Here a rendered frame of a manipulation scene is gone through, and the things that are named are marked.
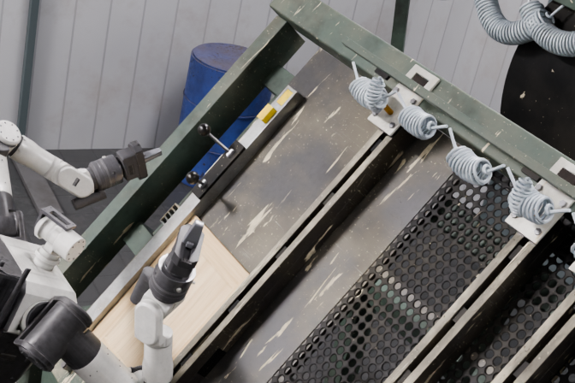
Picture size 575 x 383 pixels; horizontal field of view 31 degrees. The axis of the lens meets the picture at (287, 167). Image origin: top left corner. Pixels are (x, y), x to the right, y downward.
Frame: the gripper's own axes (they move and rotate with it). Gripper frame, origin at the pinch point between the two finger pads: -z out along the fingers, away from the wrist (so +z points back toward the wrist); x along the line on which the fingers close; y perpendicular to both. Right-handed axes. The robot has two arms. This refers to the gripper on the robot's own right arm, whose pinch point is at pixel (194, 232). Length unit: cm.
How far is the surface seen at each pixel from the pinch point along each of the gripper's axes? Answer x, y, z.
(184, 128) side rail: 92, -4, 38
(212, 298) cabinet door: 35, 17, 48
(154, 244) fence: 58, -1, 57
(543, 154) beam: 25, 66, -37
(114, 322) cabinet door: 41, -4, 75
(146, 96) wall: 350, -14, 200
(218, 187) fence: 68, 10, 37
